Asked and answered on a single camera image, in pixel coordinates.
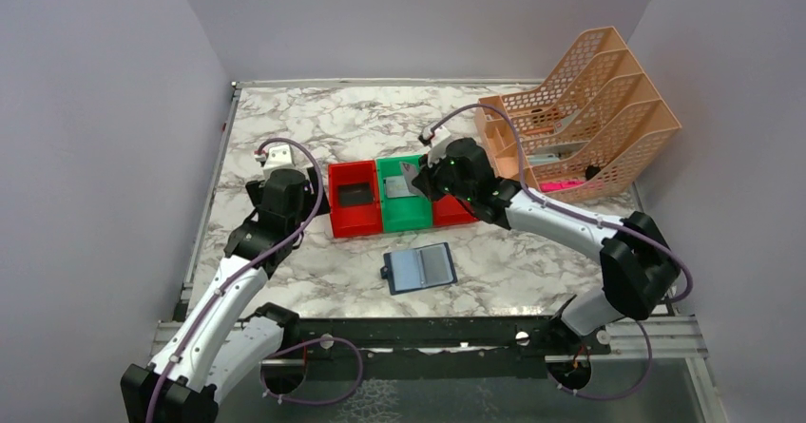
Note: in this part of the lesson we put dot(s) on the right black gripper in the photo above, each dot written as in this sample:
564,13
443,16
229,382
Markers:
424,180

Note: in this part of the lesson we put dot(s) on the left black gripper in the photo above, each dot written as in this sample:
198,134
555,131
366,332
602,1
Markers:
311,200

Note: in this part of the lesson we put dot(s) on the silver card from holder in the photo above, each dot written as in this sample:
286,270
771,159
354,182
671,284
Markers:
396,187

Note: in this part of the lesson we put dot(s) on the navy blue card holder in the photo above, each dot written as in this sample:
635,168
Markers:
418,268

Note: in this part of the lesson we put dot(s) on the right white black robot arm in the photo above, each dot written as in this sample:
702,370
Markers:
637,267

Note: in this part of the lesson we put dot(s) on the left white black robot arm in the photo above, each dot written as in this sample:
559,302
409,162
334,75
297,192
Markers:
187,380

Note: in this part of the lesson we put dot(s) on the black card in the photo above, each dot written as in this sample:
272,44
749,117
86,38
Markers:
355,194

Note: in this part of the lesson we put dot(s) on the red bin with gold card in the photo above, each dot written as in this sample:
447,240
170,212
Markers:
449,211

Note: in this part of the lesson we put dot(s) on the red bin with black card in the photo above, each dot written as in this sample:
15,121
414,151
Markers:
355,221

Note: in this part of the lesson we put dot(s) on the green plastic bin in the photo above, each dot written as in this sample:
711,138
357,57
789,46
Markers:
403,214

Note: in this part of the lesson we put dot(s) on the silver gray item in organizer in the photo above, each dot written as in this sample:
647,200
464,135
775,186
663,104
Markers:
554,153

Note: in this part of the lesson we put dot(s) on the pink highlighter marker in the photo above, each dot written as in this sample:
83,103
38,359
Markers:
559,186

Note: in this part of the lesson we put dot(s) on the black clip in organizer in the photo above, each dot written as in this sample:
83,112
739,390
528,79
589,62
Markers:
591,172

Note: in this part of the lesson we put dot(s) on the peach plastic file organizer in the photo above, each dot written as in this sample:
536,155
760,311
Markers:
599,94

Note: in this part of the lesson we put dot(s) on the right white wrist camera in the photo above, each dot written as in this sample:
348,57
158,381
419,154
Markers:
435,141

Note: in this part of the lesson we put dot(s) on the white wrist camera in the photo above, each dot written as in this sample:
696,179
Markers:
273,158
435,141

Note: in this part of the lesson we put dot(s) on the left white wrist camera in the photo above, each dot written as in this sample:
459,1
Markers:
273,158

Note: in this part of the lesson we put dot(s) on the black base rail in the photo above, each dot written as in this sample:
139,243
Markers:
412,348

